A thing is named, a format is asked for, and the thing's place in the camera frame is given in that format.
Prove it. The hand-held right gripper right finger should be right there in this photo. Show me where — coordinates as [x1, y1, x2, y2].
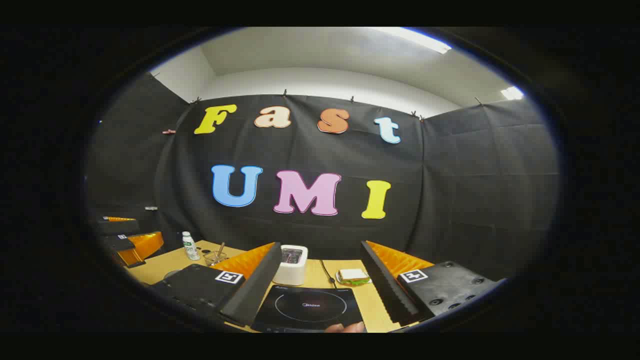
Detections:
[360, 240, 501, 326]

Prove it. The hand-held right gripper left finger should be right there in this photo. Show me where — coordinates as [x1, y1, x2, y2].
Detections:
[150, 242, 283, 328]

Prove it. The black induction cooktop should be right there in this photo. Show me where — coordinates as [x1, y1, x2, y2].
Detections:
[251, 285, 367, 333]

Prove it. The sandwich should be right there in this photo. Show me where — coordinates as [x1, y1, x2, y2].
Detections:
[336, 268, 372, 287]

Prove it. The white toaster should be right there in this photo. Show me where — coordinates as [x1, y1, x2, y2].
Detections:
[272, 244, 309, 287]

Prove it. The white drink bottle green label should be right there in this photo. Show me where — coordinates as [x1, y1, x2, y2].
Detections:
[181, 231, 201, 261]

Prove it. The black backdrop cloth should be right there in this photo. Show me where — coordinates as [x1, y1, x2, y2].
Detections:
[85, 72, 561, 282]

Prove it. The ceiling light panel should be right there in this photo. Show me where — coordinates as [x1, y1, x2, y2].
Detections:
[379, 27, 452, 55]

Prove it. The black power cable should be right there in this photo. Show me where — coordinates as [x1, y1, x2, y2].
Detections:
[320, 259, 337, 287]

